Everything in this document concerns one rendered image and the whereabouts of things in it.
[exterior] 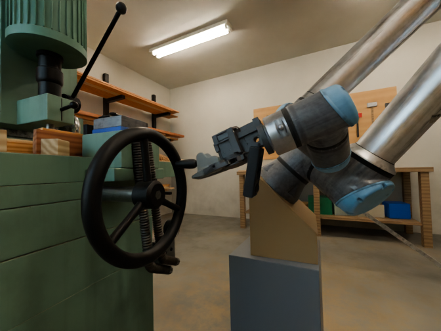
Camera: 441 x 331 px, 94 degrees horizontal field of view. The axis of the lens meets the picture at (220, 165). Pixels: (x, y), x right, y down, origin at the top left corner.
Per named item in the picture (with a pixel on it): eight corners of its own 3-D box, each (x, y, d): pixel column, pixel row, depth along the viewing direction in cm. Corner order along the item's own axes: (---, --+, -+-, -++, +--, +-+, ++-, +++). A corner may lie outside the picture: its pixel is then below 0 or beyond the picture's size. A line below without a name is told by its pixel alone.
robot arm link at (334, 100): (363, 134, 41) (363, 96, 34) (301, 158, 45) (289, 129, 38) (341, 107, 47) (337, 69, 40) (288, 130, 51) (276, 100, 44)
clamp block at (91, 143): (119, 167, 47) (119, 129, 48) (80, 169, 52) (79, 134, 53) (161, 168, 61) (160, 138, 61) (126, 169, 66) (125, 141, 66)
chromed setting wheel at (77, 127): (74, 145, 70) (74, 109, 70) (51, 147, 75) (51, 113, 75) (83, 146, 73) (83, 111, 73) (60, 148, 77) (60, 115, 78)
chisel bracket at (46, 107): (46, 125, 52) (46, 92, 53) (15, 130, 57) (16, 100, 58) (76, 130, 59) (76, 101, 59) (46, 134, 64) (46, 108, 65)
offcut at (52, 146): (54, 157, 48) (54, 141, 48) (69, 156, 49) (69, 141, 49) (41, 155, 44) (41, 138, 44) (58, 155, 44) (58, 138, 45)
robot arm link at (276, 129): (297, 150, 48) (296, 145, 39) (277, 157, 50) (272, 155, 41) (282, 115, 49) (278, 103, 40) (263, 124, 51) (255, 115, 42)
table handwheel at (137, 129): (149, 301, 40) (49, 187, 25) (79, 283, 47) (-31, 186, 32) (201, 198, 62) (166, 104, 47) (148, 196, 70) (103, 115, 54)
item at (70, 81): (55, 94, 74) (54, 53, 75) (39, 98, 78) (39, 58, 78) (78, 101, 82) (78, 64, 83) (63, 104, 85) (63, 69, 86)
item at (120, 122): (121, 131, 49) (121, 108, 49) (89, 134, 53) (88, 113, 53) (157, 138, 61) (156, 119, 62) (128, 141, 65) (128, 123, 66)
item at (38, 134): (36, 156, 46) (36, 129, 46) (33, 157, 47) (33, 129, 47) (122, 160, 68) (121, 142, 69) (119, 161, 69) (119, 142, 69)
